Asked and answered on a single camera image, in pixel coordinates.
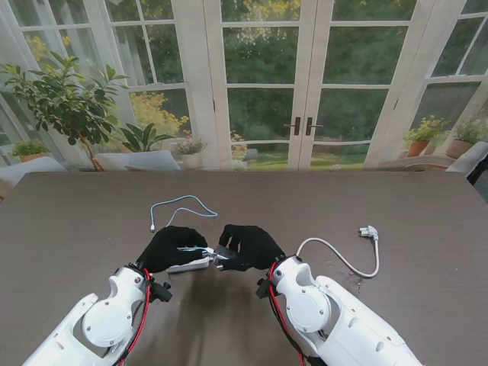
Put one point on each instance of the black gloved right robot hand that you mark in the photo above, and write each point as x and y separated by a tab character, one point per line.
259	248

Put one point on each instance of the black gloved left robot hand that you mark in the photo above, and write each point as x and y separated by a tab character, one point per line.
164	251

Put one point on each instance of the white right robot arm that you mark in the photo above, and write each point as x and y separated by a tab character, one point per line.
324	316

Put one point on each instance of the printed garden window backdrop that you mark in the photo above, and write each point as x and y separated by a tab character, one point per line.
267	57

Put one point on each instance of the dark object beside backdrop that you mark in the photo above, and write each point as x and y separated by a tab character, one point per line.
479	167

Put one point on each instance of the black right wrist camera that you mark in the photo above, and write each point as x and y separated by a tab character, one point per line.
263	289

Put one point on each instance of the grey USB wall charger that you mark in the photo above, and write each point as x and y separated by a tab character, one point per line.
226	254

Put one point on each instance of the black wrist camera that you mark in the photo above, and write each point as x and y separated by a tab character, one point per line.
263	289
162	293

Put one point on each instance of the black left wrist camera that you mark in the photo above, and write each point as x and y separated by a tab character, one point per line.
162	293

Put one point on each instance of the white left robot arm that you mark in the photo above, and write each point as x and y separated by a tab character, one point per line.
106	324

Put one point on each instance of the white power strip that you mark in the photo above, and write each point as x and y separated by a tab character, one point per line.
190	266

